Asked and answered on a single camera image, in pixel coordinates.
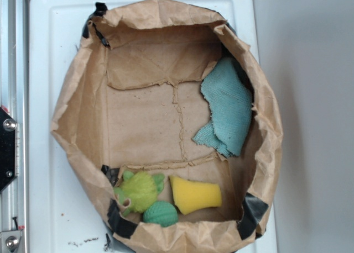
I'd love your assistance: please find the brown paper bag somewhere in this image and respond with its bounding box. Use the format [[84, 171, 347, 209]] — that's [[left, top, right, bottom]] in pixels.
[[51, 0, 283, 252]]

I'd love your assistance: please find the aluminium frame rail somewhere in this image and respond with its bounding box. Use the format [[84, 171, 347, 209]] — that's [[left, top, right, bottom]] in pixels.
[[1, 0, 29, 252]]

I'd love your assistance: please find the yellow sponge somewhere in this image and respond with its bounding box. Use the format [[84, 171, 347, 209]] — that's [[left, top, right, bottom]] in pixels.
[[169, 176, 222, 215]]

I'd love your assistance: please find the fuzzy green toy animal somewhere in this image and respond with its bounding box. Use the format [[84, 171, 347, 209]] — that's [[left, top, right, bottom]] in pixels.
[[113, 171, 165, 217]]

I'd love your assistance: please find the green knitted ball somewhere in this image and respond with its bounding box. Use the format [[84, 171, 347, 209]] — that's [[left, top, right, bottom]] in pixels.
[[143, 201, 178, 227]]

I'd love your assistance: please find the teal cloth rag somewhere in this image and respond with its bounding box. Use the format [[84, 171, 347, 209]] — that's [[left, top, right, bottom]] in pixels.
[[193, 57, 253, 157]]

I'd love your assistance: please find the silver corner bracket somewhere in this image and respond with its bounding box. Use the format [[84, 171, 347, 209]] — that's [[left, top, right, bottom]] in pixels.
[[1, 230, 22, 253]]

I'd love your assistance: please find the black corner bracket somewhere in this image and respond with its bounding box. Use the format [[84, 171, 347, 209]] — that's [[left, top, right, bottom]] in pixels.
[[0, 107, 17, 193]]

